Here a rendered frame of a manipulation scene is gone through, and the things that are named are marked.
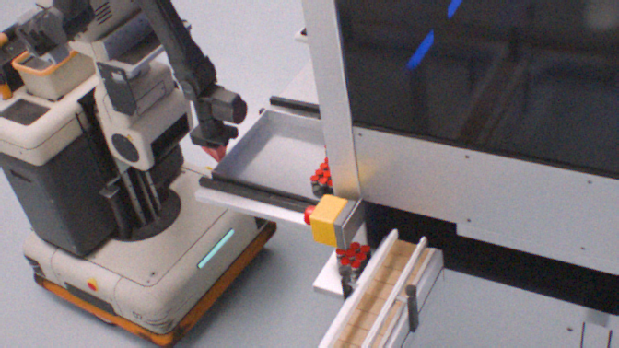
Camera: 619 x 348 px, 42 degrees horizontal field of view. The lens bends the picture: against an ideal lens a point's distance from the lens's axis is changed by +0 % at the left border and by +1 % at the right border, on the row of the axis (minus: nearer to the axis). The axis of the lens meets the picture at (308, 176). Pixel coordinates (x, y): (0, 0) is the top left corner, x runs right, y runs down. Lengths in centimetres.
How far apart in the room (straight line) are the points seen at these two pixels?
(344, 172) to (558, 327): 52
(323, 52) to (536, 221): 48
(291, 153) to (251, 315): 96
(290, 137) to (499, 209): 71
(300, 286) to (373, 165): 136
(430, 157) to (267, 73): 251
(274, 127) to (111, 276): 89
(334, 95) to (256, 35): 278
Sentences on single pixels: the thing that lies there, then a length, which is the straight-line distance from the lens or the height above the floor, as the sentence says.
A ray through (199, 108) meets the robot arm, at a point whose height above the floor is 108.
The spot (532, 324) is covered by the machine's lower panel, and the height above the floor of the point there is 78.
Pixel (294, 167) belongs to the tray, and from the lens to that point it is 193.
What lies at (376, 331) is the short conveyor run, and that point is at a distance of 145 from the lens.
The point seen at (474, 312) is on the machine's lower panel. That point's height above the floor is 76.
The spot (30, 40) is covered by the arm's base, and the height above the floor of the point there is 119.
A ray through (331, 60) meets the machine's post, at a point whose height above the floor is 134.
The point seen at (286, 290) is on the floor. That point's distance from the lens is 284.
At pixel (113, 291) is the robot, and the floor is 26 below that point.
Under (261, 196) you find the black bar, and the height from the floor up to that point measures 90.
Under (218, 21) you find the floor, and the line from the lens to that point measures 443.
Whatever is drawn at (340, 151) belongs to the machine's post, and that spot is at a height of 113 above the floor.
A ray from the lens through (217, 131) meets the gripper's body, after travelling 188.
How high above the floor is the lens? 211
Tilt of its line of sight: 40 degrees down
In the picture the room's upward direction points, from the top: 11 degrees counter-clockwise
